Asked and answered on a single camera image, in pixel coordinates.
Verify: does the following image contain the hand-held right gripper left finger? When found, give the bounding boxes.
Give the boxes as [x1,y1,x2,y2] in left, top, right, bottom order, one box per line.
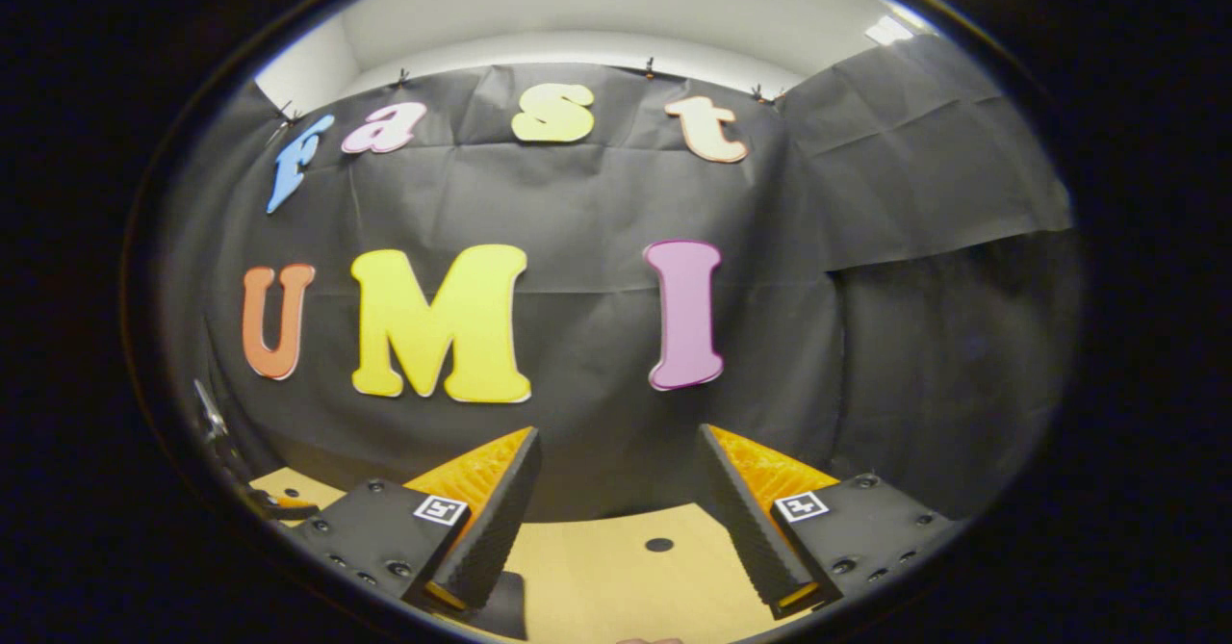
[287,425,543,616]

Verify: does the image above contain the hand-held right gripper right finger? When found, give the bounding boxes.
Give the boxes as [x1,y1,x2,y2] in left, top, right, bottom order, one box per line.
[695,423,956,621]

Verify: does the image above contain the black backdrop cloth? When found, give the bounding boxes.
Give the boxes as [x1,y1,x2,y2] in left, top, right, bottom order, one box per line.
[149,33,1084,525]

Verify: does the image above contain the white ceiling light panel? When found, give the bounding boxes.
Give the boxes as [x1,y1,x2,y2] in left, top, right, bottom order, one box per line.
[864,15,915,47]

